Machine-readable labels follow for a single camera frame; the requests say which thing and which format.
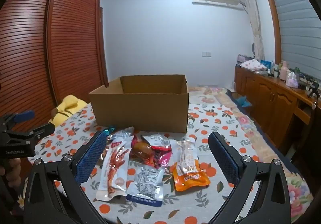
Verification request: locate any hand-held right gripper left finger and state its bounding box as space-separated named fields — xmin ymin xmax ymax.
xmin=23 ymin=130 xmax=109 ymax=224

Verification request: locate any white red snack packet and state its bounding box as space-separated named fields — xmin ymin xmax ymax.
xmin=142 ymin=133 xmax=173 ymax=168

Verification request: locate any grey white snack packet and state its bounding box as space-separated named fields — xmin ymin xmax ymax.
xmin=125 ymin=159 xmax=165 ymax=207

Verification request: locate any orange clear snack packet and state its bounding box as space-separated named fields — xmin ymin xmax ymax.
xmin=169 ymin=137 xmax=211 ymax=192

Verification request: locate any brown cardboard box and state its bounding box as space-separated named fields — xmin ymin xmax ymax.
xmin=89 ymin=75 xmax=189 ymax=134

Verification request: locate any pink bottle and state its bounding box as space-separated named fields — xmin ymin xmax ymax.
xmin=279 ymin=62 xmax=289 ymax=81

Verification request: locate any folded floral cloth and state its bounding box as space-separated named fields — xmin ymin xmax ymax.
xmin=240 ymin=59 xmax=268 ymax=72

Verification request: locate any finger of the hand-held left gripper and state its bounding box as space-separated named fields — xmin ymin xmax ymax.
xmin=2 ymin=123 xmax=56 ymax=148
xmin=0 ymin=111 xmax=36 ymax=129

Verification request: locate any purple tissue pack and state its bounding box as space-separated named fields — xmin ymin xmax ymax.
xmin=286 ymin=71 xmax=299 ymax=88

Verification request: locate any wooden window frame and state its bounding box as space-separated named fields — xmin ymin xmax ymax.
xmin=261 ymin=0 xmax=282 ymax=64

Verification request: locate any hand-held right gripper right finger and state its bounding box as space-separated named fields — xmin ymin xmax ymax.
xmin=208 ymin=131 xmax=294 ymax=224

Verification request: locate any black tripod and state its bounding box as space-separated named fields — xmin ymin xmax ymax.
xmin=300 ymin=76 xmax=321 ymax=100

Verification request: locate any person's left hand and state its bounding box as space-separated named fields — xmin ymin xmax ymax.
xmin=0 ymin=159 xmax=22 ymax=180

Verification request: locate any white chicken feet snack packet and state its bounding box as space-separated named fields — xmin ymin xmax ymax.
xmin=95 ymin=126 xmax=134 ymax=201

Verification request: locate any yellow plush toy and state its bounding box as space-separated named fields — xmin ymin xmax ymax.
xmin=49 ymin=95 xmax=89 ymax=125

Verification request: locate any grey window blind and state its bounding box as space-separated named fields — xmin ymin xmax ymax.
xmin=267 ymin=0 xmax=321 ymax=84

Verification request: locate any orange fruit printed blanket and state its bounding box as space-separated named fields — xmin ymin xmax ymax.
xmin=34 ymin=102 xmax=314 ymax=224

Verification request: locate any clear brown snack packet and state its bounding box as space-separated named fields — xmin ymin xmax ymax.
xmin=130 ymin=135 xmax=153 ymax=162

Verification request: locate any pale floral curtain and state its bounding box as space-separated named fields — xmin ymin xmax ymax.
xmin=239 ymin=0 xmax=265 ymax=63

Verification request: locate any brown slatted wooden wardrobe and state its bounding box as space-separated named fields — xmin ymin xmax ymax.
xmin=0 ymin=0 xmax=109 ymax=157

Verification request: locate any blue cloth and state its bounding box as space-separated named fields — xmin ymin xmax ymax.
xmin=233 ymin=96 xmax=252 ymax=107

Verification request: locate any brown wooden cabinet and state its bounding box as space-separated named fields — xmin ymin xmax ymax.
xmin=234 ymin=65 xmax=321 ymax=157

